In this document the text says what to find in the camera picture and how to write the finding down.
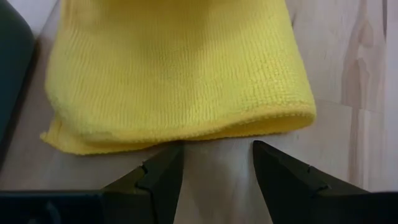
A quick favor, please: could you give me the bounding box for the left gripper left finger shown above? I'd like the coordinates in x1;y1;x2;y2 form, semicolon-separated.
0;144;185;224

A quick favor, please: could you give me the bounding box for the yellow microfiber towel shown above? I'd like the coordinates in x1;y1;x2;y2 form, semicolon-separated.
39;0;318;156

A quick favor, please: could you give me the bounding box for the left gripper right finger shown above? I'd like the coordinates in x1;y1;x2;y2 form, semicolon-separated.
252;139;398;224

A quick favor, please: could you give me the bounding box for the teal plastic bin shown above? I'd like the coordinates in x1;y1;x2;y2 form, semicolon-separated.
0;0;36;150

